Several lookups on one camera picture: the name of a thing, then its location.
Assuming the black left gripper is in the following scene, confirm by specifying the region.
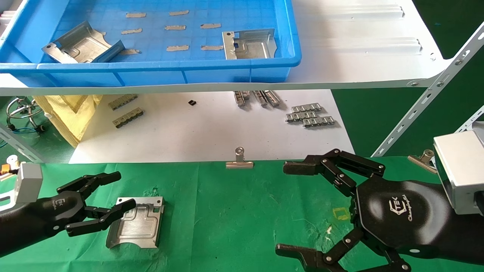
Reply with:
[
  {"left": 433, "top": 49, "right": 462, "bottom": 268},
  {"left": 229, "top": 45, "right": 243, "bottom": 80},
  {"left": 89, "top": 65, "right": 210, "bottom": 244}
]
[{"left": 40, "top": 171, "right": 137, "bottom": 237}]

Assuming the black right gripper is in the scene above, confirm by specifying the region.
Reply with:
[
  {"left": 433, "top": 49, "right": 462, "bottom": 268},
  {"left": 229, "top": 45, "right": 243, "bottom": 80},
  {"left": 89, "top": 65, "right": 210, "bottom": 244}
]
[{"left": 275, "top": 148, "right": 454, "bottom": 272}]

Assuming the bent sheet metal part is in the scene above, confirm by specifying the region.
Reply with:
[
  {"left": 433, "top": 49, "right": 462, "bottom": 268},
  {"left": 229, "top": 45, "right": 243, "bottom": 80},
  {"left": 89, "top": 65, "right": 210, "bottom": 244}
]
[
  {"left": 42, "top": 21, "right": 125, "bottom": 64},
  {"left": 106, "top": 196, "right": 166, "bottom": 249},
  {"left": 222, "top": 29, "right": 278, "bottom": 60}
]

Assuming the tan connector strip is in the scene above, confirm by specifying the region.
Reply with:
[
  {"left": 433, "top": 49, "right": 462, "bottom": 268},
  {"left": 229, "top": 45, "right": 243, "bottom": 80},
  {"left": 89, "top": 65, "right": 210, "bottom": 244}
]
[
  {"left": 113, "top": 108, "right": 145, "bottom": 128},
  {"left": 108, "top": 94, "right": 138, "bottom": 111}
]

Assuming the yellow cloth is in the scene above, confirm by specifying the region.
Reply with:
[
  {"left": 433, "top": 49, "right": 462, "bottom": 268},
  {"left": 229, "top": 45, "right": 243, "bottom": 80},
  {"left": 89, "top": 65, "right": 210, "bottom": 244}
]
[{"left": 33, "top": 94, "right": 104, "bottom": 148}]

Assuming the green cloth mat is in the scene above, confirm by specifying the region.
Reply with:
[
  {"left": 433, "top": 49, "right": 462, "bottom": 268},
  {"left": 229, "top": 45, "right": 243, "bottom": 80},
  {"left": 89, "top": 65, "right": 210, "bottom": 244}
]
[{"left": 0, "top": 156, "right": 484, "bottom": 272}]

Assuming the silver binder clip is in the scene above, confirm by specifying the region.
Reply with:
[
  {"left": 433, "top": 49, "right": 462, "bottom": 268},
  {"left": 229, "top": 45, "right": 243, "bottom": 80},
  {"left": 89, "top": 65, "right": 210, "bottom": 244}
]
[
  {"left": 407, "top": 149, "right": 437, "bottom": 174},
  {"left": 0, "top": 155, "right": 22, "bottom": 176},
  {"left": 226, "top": 147, "right": 254, "bottom": 169}
]

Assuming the grey perforated shelf strut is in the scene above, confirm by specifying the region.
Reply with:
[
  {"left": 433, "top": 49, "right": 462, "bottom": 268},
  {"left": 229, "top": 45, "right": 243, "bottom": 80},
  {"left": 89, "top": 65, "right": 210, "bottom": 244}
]
[{"left": 0, "top": 125, "right": 44, "bottom": 164}]

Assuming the white lower board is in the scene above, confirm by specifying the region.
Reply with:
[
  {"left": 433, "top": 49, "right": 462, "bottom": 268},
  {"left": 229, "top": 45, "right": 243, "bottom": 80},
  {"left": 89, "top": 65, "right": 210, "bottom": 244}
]
[{"left": 68, "top": 89, "right": 357, "bottom": 164}]

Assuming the blue plastic bin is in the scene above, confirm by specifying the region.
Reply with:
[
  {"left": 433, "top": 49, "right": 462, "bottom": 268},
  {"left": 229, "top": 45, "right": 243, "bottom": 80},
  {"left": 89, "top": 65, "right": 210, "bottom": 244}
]
[{"left": 0, "top": 0, "right": 302, "bottom": 87}]

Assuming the long perforated shelf strut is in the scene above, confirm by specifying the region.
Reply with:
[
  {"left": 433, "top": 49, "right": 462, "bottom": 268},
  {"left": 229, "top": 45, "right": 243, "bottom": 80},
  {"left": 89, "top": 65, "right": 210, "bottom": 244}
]
[{"left": 372, "top": 22, "right": 484, "bottom": 157}]

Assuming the white metal shelf board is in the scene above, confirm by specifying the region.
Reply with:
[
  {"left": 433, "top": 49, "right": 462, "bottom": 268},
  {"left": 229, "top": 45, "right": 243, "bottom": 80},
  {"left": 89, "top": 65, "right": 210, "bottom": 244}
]
[{"left": 0, "top": 0, "right": 452, "bottom": 96}]

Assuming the short perforated shelf strut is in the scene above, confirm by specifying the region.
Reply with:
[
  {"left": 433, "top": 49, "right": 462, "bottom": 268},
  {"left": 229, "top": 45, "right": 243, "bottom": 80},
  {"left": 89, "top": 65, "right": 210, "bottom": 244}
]
[{"left": 456, "top": 106, "right": 484, "bottom": 133}]

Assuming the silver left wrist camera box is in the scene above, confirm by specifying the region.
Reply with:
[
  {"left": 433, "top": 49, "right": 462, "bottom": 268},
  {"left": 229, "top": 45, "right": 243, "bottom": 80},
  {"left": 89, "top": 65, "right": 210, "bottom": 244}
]
[{"left": 0, "top": 162, "right": 44, "bottom": 212}]

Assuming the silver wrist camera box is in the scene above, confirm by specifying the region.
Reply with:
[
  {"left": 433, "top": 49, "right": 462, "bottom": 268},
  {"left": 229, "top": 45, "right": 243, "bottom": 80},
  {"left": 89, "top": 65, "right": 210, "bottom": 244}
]
[
  {"left": 433, "top": 122, "right": 484, "bottom": 216},
  {"left": 0, "top": 162, "right": 44, "bottom": 212}
]

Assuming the blue cable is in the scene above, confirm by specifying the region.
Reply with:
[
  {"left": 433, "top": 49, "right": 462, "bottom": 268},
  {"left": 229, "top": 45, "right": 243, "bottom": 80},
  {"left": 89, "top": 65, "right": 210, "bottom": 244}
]
[{"left": 0, "top": 127, "right": 38, "bottom": 148}]

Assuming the metal wire ring stand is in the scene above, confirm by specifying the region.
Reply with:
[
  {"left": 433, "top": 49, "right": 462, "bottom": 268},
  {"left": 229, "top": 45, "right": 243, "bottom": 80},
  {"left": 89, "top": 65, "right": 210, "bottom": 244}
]
[{"left": 6, "top": 96, "right": 48, "bottom": 133}]

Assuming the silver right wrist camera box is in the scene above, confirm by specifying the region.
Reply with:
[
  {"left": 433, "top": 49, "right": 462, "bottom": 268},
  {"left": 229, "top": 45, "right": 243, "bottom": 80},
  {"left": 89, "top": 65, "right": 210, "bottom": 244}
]
[{"left": 433, "top": 122, "right": 484, "bottom": 216}]

